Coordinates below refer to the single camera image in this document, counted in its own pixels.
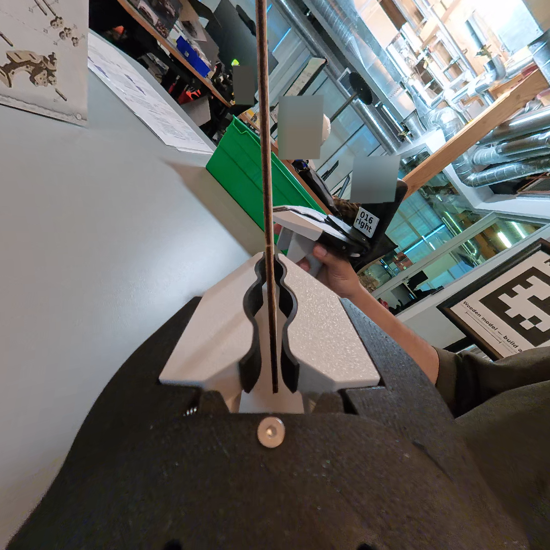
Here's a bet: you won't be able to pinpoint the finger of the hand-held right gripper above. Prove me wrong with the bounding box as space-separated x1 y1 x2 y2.
272 205 329 223
273 213 324 242

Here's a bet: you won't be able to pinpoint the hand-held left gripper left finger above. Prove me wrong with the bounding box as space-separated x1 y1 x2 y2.
157 252 269 414

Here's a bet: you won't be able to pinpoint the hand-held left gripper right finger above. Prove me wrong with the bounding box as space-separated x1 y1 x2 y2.
274 252 383 414

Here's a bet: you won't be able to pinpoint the laser-cut wooden parts sheet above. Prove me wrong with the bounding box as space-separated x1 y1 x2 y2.
255 0 280 394

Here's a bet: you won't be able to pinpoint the person's right forearm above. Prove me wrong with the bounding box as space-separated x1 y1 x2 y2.
344 284 441 387

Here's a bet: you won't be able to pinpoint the grey desk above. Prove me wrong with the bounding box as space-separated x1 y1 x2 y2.
0 30 267 538

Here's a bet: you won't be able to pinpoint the person's right hand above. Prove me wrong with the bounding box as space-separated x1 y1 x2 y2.
298 245 371 300

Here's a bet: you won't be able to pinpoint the black bag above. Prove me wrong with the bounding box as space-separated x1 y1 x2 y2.
301 161 342 207

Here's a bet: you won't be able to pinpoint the green plastic bin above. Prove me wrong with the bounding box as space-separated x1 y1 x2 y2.
205 115 331 245

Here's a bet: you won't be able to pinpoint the silver ventilation ducts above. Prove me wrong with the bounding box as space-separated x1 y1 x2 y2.
275 0 550 190

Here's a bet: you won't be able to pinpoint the wooden beam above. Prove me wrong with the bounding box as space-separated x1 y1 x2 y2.
402 69 550 200

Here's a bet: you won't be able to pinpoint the black disc on pole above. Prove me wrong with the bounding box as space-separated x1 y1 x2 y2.
331 72 374 121

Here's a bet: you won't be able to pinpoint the framed marker sign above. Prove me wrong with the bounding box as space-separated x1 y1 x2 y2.
436 238 550 361

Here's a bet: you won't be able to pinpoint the wooden-topped background table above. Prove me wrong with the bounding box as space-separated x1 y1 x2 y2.
118 0 336 207

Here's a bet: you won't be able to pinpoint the plastic-sleeved paper sheet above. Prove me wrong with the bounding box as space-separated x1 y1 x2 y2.
88 32 215 154

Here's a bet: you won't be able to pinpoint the hanging instruction sheet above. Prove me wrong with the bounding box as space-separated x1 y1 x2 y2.
0 0 90 127

